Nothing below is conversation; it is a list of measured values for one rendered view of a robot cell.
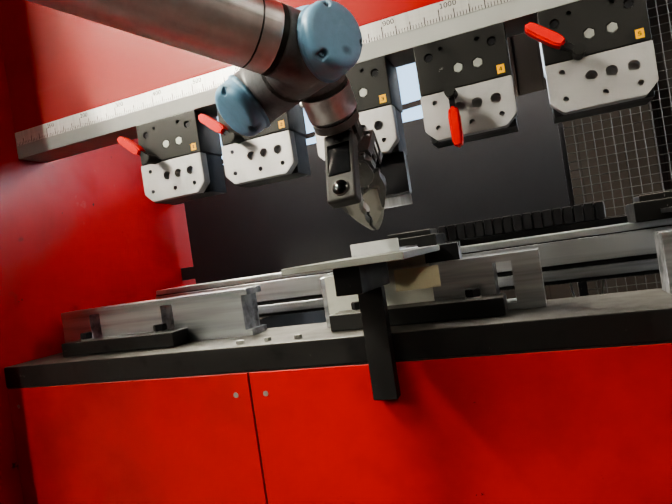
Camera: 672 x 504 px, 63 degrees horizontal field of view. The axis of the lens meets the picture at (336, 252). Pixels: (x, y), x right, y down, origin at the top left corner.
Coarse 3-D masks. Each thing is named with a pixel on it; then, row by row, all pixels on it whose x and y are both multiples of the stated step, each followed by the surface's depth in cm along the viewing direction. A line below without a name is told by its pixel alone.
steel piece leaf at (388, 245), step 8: (384, 240) 91; (392, 240) 90; (352, 248) 93; (360, 248) 92; (368, 248) 92; (376, 248) 91; (384, 248) 91; (392, 248) 90; (408, 248) 95; (352, 256) 93
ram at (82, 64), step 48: (0, 0) 127; (288, 0) 101; (336, 0) 97; (384, 0) 94; (432, 0) 91; (528, 0) 86; (576, 0) 84; (48, 48) 122; (96, 48) 117; (144, 48) 113; (384, 48) 95; (48, 96) 123; (96, 96) 118; (192, 96) 109; (48, 144) 124; (96, 144) 124
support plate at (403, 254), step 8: (416, 248) 85; (424, 248) 83; (432, 248) 89; (360, 256) 91; (368, 256) 74; (376, 256) 72; (384, 256) 72; (392, 256) 71; (400, 256) 71; (408, 256) 73; (312, 264) 79; (320, 264) 75; (328, 264) 75; (336, 264) 74; (344, 264) 74; (352, 264) 73; (360, 264) 73; (288, 272) 77; (296, 272) 76; (304, 272) 76
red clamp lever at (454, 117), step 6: (444, 90) 87; (450, 90) 87; (450, 96) 87; (456, 96) 89; (450, 102) 88; (450, 108) 87; (456, 108) 87; (450, 114) 87; (456, 114) 87; (450, 120) 87; (456, 120) 87; (450, 126) 88; (456, 126) 87; (456, 132) 87; (462, 132) 88; (456, 138) 87; (462, 138) 87; (456, 144) 87; (462, 144) 88
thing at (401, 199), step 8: (400, 152) 98; (384, 160) 99; (392, 160) 98; (400, 160) 98; (384, 168) 99; (392, 168) 98; (400, 168) 98; (384, 176) 99; (392, 176) 98; (400, 176) 98; (408, 176) 98; (392, 184) 99; (400, 184) 98; (408, 184) 98; (392, 192) 99; (400, 192) 98; (408, 192) 98; (392, 200) 100; (400, 200) 99; (408, 200) 99; (368, 208) 101; (384, 208) 100
